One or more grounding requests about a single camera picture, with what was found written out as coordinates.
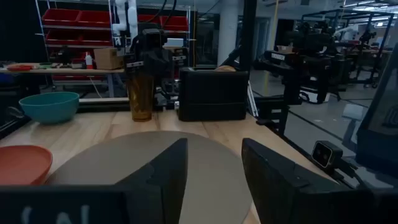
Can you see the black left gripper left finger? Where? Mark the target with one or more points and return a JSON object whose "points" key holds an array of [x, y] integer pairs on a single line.
{"points": [[168, 186]]}

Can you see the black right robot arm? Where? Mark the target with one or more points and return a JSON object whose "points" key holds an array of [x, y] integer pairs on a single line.
{"points": [[163, 88]]}

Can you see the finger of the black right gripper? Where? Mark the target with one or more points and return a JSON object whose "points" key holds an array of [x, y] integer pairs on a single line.
{"points": [[179, 67], [134, 67]]}

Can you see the white bottle red cap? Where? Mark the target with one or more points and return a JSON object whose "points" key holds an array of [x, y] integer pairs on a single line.
{"points": [[89, 60]]}

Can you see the wooden workbench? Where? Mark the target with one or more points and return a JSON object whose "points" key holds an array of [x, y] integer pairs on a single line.
{"points": [[62, 71]]}

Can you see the orange plate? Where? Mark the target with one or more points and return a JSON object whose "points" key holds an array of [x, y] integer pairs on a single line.
{"points": [[21, 165]]}

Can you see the teal bowl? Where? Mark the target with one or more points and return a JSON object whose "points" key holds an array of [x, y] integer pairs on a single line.
{"points": [[49, 109]]}

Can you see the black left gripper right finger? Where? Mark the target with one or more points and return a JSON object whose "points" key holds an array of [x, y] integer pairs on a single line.
{"points": [[267, 186]]}

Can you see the black toaster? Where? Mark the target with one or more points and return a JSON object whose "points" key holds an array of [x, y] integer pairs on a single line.
{"points": [[211, 96]]}

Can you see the white box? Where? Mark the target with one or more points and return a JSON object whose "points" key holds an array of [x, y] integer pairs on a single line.
{"points": [[173, 42]]}

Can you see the black frame cage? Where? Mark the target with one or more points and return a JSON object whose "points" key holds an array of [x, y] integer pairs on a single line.
{"points": [[385, 37]]}

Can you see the white pillar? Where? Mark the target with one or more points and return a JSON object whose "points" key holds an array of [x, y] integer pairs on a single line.
{"points": [[228, 31]]}

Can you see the red flat item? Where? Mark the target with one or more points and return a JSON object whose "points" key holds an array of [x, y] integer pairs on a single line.
{"points": [[19, 67]]}

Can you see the metal shelf rack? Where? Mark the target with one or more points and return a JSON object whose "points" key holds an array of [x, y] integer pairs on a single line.
{"points": [[112, 28]]}

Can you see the cardboard box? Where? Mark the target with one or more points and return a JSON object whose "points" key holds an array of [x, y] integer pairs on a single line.
{"points": [[107, 59]]}

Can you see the round grey placemat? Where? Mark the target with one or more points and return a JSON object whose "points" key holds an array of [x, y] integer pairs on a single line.
{"points": [[93, 165]]}

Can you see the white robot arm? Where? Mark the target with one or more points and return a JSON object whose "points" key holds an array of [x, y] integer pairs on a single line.
{"points": [[132, 18]]}

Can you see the black stereo camera box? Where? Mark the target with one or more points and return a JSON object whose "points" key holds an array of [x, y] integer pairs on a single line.
{"points": [[325, 154]]}

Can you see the amber glass tumbler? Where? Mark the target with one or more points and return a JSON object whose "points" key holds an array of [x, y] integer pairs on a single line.
{"points": [[140, 102]]}

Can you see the black rig post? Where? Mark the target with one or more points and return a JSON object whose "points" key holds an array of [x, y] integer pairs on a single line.
{"points": [[247, 31]]}

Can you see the red storage bin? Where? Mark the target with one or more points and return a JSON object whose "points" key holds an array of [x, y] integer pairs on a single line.
{"points": [[60, 17], [175, 23], [93, 18], [149, 18], [96, 38], [63, 37]]}

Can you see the toast slice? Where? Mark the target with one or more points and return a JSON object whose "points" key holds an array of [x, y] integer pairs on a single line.
{"points": [[225, 68]]}

